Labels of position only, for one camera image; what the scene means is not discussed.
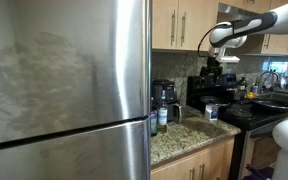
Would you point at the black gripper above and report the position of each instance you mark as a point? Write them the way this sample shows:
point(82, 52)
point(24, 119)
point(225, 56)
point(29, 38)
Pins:
point(214, 63)

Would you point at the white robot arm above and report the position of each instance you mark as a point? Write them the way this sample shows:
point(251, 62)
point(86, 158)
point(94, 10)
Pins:
point(280, 20)

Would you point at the dark round pan lid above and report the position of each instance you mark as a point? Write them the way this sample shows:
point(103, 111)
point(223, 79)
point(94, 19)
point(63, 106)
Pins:
point(214, 100)

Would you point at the white blue salt canister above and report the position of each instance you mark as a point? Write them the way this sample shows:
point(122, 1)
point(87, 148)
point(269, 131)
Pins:
point(211, 112)

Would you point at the yellow sponge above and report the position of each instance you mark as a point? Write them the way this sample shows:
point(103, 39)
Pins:
point(250, 95)

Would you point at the small blue cup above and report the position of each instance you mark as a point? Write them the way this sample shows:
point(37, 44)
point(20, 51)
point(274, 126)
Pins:
point(255, 89)

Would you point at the black kitchen stove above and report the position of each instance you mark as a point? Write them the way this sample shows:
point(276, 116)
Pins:
point(237, 113)

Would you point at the black coffee maker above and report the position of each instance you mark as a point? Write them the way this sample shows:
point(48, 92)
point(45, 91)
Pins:
point(164, 90)

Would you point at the chrome kitchen faucet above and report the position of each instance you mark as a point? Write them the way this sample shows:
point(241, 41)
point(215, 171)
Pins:
point(268, 78)

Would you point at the clear olive oil bottle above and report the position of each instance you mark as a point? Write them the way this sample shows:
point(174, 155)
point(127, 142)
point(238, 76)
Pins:
point(162, 115)

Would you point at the black frying pan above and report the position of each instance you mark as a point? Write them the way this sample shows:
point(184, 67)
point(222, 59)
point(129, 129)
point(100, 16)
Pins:
point(272, 104)

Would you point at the steel range hood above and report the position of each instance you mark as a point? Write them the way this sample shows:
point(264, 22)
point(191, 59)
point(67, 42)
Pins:
point(240, 11)

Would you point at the dark glass bottle blue label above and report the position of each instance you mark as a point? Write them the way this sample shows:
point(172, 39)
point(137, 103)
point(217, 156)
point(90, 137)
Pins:
point(153, 120)

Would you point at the steel kitchen sink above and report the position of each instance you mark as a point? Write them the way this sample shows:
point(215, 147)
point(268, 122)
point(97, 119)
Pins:
point(282, 96)

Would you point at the wooden lower cabinet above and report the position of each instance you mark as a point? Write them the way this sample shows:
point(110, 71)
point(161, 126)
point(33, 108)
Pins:
point(197, 163)

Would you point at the stainless steel refrigerator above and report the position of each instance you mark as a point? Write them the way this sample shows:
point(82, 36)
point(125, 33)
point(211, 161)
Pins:
point(64, 90)

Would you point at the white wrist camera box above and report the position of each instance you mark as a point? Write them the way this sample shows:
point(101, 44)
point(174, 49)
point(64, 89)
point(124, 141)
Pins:
point(228, 59)

